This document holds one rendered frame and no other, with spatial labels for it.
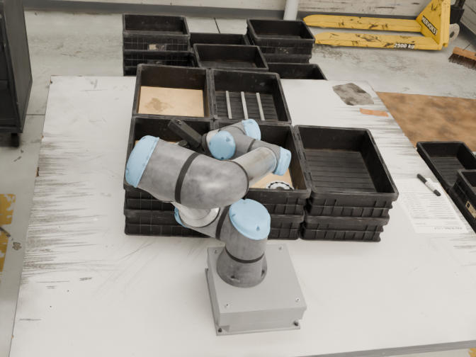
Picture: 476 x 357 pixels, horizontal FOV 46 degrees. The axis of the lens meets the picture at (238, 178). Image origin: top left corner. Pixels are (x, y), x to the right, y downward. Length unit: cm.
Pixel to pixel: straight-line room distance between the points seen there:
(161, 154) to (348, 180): 105
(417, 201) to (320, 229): 52
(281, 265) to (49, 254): 73
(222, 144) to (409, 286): 82
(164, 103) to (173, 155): 119
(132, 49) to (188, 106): 125
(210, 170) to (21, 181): 223
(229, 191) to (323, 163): 101
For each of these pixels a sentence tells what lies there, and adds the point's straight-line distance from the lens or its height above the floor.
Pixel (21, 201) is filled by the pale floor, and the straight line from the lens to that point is 316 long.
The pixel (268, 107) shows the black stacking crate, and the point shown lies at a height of 83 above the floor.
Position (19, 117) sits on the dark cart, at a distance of 338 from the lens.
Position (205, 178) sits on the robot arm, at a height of 134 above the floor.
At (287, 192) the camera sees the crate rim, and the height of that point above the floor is 93.
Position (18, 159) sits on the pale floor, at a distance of 346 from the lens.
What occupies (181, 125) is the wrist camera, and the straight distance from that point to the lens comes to 171.
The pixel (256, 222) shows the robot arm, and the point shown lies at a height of 103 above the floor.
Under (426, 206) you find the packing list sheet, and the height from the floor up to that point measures 70.
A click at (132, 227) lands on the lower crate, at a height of 74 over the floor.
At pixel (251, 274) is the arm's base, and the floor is 85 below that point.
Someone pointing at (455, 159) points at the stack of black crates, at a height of 27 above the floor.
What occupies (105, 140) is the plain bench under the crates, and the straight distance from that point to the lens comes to 234.
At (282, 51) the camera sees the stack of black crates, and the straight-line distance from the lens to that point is 367.
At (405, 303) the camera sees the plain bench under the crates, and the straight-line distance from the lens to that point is 191.
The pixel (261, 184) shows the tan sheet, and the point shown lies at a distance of 197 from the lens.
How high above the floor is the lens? 205
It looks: 38 degrees down
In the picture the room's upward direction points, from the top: 9 degrees clockwise
